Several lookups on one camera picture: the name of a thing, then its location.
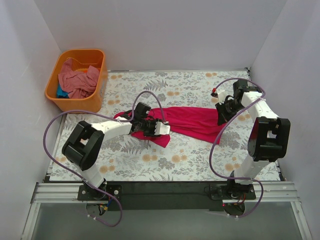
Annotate magenta t shirt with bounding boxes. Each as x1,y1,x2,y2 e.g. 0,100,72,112
113,106,229,149

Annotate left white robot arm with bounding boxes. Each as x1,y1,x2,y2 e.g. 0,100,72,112
62,102,163,200

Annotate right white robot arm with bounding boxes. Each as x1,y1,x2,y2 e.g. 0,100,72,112
211,78,291,199

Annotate floral table mat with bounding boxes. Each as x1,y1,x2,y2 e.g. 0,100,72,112
47,70,253,181

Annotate salmon pink t shirt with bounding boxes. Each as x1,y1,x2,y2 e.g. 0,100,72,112
57,58,100,99

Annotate teal garment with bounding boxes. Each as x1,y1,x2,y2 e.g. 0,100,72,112
56,84,69,99

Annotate orange plastic basket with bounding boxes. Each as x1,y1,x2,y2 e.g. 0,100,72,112
44,48,108,113

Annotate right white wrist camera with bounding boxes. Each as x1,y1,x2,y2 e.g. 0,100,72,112
211,88,228,104

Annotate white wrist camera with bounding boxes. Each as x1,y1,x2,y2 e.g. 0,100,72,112
154,121,171,136
211,88,228,104

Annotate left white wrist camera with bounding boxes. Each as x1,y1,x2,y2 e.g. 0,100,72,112
154,121,171,136

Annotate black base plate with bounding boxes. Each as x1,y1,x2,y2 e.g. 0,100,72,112
77,180,257,212

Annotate aluminium frame rail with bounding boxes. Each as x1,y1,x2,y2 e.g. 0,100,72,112
22,181,312,240

